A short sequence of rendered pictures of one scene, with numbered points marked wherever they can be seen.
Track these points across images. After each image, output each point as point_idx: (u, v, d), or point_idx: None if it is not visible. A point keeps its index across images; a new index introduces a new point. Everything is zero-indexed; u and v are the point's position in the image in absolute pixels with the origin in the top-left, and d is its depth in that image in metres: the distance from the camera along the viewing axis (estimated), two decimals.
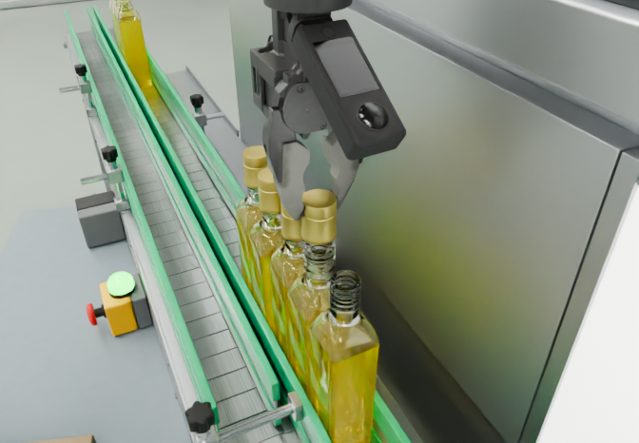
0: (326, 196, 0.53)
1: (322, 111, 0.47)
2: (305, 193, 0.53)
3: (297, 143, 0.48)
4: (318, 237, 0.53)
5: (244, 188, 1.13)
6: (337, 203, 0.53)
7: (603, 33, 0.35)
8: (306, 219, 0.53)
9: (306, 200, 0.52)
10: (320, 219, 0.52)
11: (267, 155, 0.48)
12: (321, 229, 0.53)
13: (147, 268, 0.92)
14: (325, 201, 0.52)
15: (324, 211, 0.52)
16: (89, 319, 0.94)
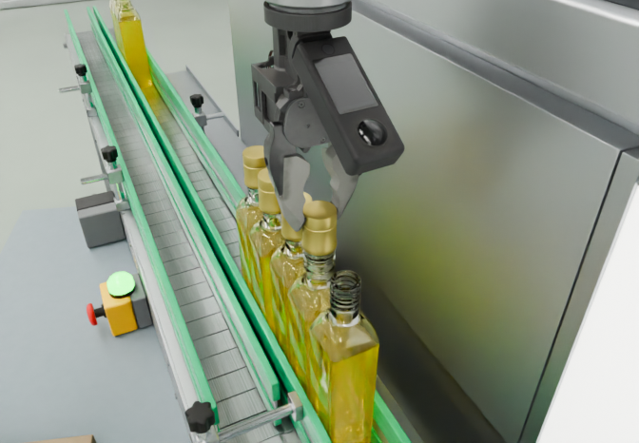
0: (326, 207, 0.54)
1: (322, 125, 0.48)
2: (306, 204, 0.54)
3: (298, 156, 0.49)
4: (319, 247, 0.54)
5: (244, 188, 1.13)
6: (337, 215, 0.54)
7: (603, 33, 0.35)
8: (306, 229, 0.53)
9: (307, 211, 0.53)
10: (320, 230, 0.53)
11: (268, 168, 0.49)
12: (321, 240, 0.54)
13: (147, 268, 0.92)
14: (325, 212, 0.53)
15: (324, 221, 0.52)
16: (89, 319, 0.94)
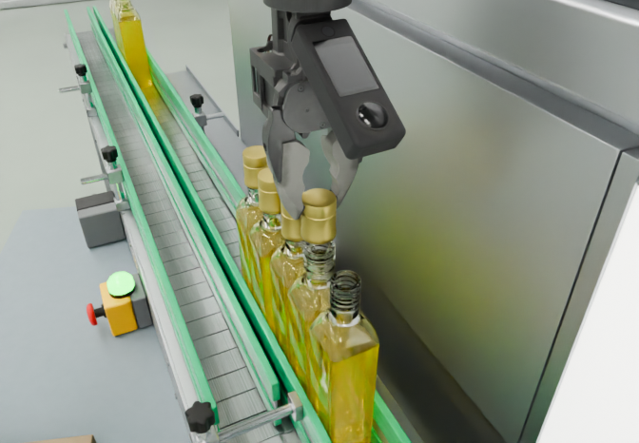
0: (326, 195, 0.53)
1: (322, 110, 0.47)
2: (305, 192, 0.53)
3: (297, 142, 0.48)
4: (318, 236, 0.53)
5: (244, 188, 1.13)
6: (336, 202, 0.53)
7: (603, 33, 0.35)
8: (305, 218, 0.53)
9: (306, 199, 0.52)
10: (320, 218, 0.52)
11: (267, 154, 0.48)
12: (320, 228, 0.53)
13: (147, 268, 0.92)
14: (325, 200, 0.52)
15: (323, 210, 0.52)
16: (89, 319, 0.94)
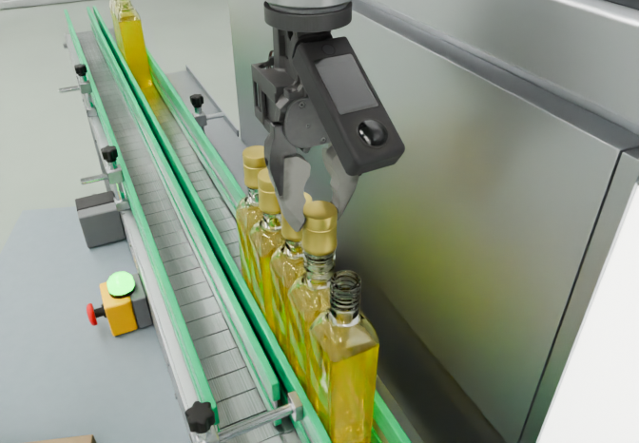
0: (327, 207, 0.54)
1: (322, 126, 0.48)
2: (306, 204, 0.54)
3: (298, 157, 0.49)
4: (319, 247, 0.54)
5: (244, 188, 1.13)
6: (337, 215, 0.54)
7: (603, 33, 0.35)
8: (306, 229, 0.53)
9: (307, 211, 0.53)
10: (321, 230, 0.53)
11: (268, 169, 0.49)
12: (321, 240, 0.54)
13: (147, 268, 0.92)
14: (326, 212, 0.53)
15: (324, 222, 0.52)
16: (89, 319, 0.94)
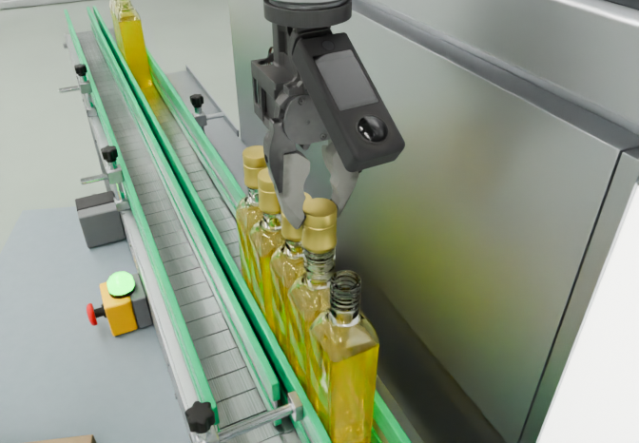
0: (326, 204, 0.54)
1: (322, 123, 0.47)
2: (306, 202, 0.54)
3: (297, 153, 0.48)
4: (318, 245, 0.54)
5: (244, 188, 1.13)
6: (337, 212, 0.53)
7: (603, 33, 0.35)
8: (306, 227, 0.53)
9: (307, 208, 0.53)
10: (320, 227, 0.53)
11: (268, 165, 0.48)
12: (321, 238, 0.53)
13: (147, 268, 0.92)
14: (325, 209, 0.53)
15: (324, 220, 0.52)
16: (89, 319, 0.94)
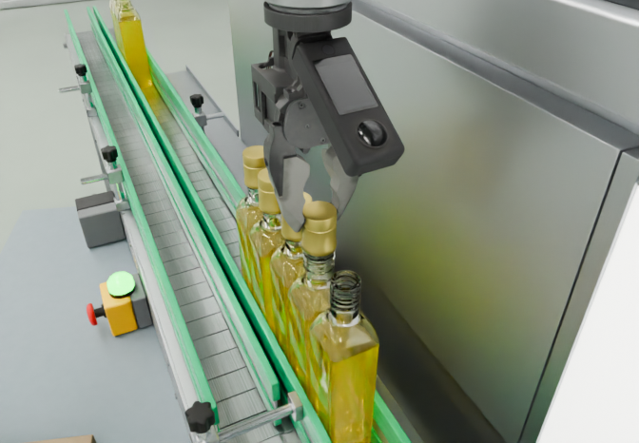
0: (326, 208, 0.54)
1: (322, 126, 0.48)
2: (306, 205, 0.54)
3: (297, 157, 0.49)
4: (318, 248, 0.54)
5: (244, 188, 1.13)
6: (337, 216, 0.53)
7: (603, 33, 0.35)
8: (306, 230, 0.53)
9: (306, 212, 0.53)
10: (320, 231, 0.53)
11: (268, 169, 0.48)
12: (321, 240, 0.53)
13: (147, 268, 0.92)
14: (325, 213, 0.53)
15: (324, 223, 0.52)
16: (89, 319, 0.94)
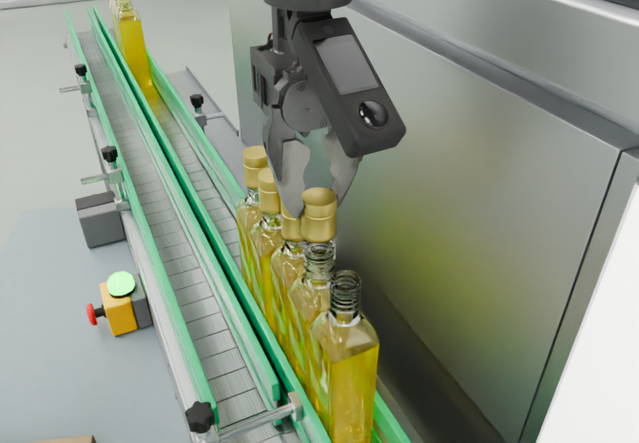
0: (326, 194, 0.53)
1: (322, 109, 0.47)
2: (305, 191, 0.53)
3: (297, 141, 0.48)
4: (318, 235, 0.53)
5: (244, 188, 1.13)
6: (337, 202, 0.53)
7: (603, 33, 0.35)
8: (305, 217, 0.53)
9: (306, 198, 0.52)
10: (320, 217, 0.52)
11: (267, 153, 0.48)
12: (321, 227, 0.53)
13: (147, 268, 0.92)
14: (325, 199, 0.52)
15: (324, 209, 0.51)
16: (89, 319, 0.94)
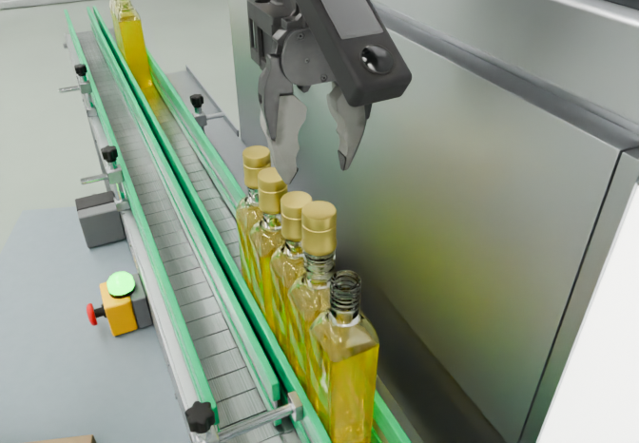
0: (326, 207, 0.54)
1: (323, 62, 0.44)
2: (305, 204, 0.54)
3: (294, 96, 0.45)
4: (319, 247, 0.54)
5: (244, 188, 1.13)
6: (336, 215, 0.54)
7: (603, 33, 0.35)
8: (306, 230, 0.53)
9: (306, 211, 0.53)
10: (320, 230, 0.53)
11: (261, 106, 0.45)
12: (321, 240, 0.54)
13: (147, 268, 0.92)
14: (325, 212, 0.53)
15: (324, 222, 0.52)
16: (89, 319, 0.94)
